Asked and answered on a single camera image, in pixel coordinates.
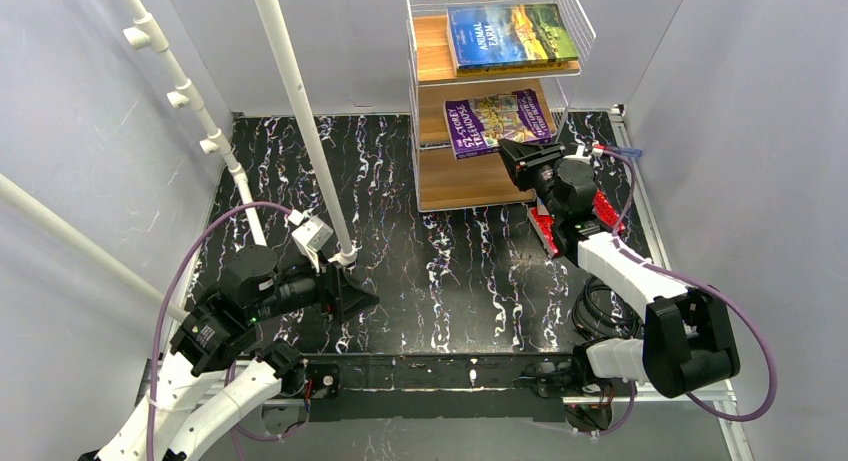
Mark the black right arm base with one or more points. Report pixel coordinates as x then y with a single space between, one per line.
612 402

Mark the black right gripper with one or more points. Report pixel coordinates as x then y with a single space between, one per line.
534 170

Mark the red treehouse book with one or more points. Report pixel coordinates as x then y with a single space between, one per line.
542 221

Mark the purple 52-storey treehouse book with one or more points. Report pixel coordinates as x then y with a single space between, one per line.
477 125

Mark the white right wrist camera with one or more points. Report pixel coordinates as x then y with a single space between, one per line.
586 153

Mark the blue red screwdriver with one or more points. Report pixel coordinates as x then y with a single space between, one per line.
624 151

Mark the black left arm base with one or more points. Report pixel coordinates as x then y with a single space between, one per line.
299 379

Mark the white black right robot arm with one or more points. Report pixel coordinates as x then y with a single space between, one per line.
687 340

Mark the orange 130-storey treehouse book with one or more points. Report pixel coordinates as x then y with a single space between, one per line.
489 71

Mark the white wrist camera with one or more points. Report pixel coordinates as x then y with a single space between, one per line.
586 153
310 234

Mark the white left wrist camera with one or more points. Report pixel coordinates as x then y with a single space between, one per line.
310 234

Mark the blue animal farm book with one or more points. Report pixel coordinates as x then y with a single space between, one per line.
501 34

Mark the white pvc pipe frame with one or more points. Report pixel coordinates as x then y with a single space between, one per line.
147 33

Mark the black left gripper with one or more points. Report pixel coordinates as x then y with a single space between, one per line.
334 289

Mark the white wire wooden shelf rack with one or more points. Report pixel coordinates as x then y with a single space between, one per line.
442 181

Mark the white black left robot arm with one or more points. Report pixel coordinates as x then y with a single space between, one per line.
212 376

